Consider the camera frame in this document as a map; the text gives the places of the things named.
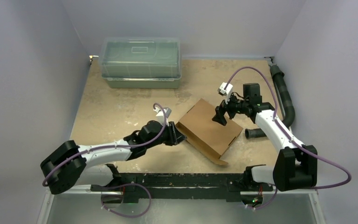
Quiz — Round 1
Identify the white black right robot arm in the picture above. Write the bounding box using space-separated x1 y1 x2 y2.
212 82 317 191

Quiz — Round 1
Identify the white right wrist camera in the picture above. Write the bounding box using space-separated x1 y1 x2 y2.
218 82 233 104

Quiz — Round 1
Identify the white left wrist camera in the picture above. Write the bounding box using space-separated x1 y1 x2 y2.
154 107 172 125

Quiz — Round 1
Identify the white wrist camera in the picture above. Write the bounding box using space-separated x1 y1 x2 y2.
154 107 172 125
218 82 233 104

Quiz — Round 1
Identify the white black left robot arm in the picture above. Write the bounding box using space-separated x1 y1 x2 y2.
40 120 187 195

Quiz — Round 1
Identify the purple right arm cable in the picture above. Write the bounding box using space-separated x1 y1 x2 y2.
223 66 352 211

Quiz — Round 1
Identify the clear plastic storage bin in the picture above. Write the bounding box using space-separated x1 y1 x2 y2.
98 37 182 89

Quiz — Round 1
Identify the black corrugated hose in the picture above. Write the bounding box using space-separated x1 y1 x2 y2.
244 63 296 140

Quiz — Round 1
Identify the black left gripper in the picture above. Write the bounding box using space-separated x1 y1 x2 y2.
145 120 186 148

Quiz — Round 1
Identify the brown cardboard box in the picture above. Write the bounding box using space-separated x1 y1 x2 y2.
175 98 243 166

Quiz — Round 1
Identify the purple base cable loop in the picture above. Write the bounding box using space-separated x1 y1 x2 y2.
100 182 153 218

